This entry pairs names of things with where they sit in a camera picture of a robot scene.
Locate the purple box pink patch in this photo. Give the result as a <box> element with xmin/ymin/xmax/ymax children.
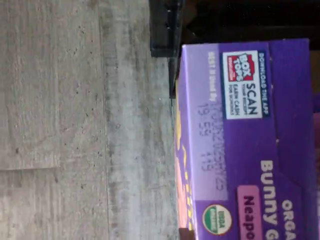
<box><xmin>173</xmin><ymin>37</ymin><xmax>320</xmax><ymax>240</ymax></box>

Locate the purple Annie's snack box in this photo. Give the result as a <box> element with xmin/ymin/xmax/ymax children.
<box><xmin>310</xmin><ymin>98</ymin><xmax>320</xmax><ymax>240</ymax></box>

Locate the black metal shelving unit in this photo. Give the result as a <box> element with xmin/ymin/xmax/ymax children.
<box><xmin>149</xmin><ymin>0</ymin><xmax>187</xmax><ymax>100</ymax></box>

